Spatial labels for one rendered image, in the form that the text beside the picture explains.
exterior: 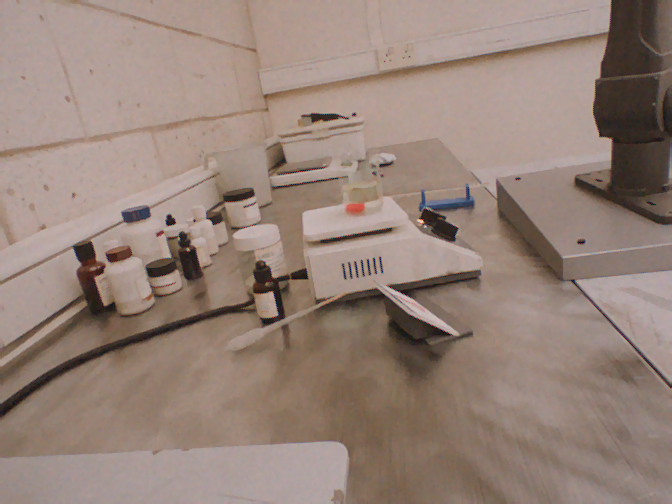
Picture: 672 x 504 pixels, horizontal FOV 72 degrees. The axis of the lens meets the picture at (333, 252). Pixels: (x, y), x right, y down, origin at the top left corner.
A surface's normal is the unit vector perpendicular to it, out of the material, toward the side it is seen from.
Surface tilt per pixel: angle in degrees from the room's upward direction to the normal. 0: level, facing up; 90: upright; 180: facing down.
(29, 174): 90
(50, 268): 90
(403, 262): 90
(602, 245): 4
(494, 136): 90
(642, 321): 0
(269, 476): 0
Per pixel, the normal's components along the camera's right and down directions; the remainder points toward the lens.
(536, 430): -0.17, -0.94
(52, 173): 0.98, -0.12
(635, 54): -0.77, 0.36
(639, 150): -0.55, 0.42
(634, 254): -0.11, 0.33
